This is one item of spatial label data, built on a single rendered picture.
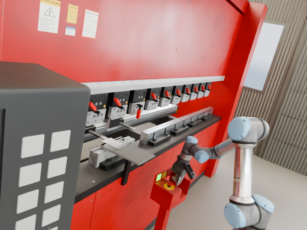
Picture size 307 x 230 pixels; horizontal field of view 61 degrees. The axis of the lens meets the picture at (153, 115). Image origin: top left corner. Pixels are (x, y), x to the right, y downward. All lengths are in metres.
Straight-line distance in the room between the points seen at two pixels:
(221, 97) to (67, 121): 3.28
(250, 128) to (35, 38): 0.98
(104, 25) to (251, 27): 2.44
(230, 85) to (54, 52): 2.68
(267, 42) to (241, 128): 3.87
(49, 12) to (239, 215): 1.17
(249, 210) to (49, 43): 1.14
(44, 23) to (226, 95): 2.77
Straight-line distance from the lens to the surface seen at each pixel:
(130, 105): 1.63
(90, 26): 1.22
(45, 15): 1.06
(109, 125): 1.57
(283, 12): 5.15
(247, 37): 3.46
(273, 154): 5.20
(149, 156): 1.56
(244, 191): 1.37
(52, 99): 0.27
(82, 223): 1.53
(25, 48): 1.03
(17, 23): 1.01
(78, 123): 0.30
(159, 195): 1.76
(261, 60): 5.08
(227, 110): 3.51
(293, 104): 5.00
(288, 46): 5.06
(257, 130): 1.35
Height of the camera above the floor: 1.67
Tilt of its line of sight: 16 degrees down
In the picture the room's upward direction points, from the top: 13 degrees clockwise
